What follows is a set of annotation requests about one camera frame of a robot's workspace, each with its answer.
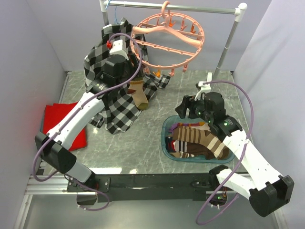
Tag purple cable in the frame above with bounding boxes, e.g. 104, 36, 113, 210
195, 80, 254, 225
30, 32, 143, 212

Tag metal clothes rack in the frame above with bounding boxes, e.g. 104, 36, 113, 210
100, 0, 247, 76

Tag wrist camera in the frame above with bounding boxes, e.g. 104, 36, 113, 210
106, 40, 126, 56
194, 72, 213, 101

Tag red folded cloth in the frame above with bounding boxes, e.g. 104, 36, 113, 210
41, 102, 88, 153

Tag pink round clip hanger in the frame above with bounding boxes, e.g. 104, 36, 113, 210
132, 1, 205, 78

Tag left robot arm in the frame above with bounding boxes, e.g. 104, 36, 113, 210
33, 54, 142, 192

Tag beige striped sock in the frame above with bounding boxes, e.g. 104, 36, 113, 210
127, 78, 149, 111

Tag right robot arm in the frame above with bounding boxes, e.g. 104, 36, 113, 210
175, 92, 295, 217

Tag blue wire hanger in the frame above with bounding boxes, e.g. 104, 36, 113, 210
105, 0, 119, 24

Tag teal plastic basket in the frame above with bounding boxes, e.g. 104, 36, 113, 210
161, 115, 234, 164

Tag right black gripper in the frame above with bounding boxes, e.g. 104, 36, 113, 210
175, 94, 213, 123

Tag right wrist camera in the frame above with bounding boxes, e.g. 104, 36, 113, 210
194, 72, 213, 101

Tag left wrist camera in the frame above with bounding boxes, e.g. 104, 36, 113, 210
106, 40, 126, 56

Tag black base beam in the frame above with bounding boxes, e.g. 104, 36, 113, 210
66, 173, 236, 203

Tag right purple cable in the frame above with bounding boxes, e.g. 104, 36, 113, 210
195, 80, 254, 225

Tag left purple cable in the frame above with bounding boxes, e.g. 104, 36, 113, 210
30, 32, 143, 212

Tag brown striped sock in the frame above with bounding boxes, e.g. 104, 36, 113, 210
170, 126, 230, 160

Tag black white checkered shirt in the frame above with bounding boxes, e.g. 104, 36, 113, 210
84, 16, 172, 135

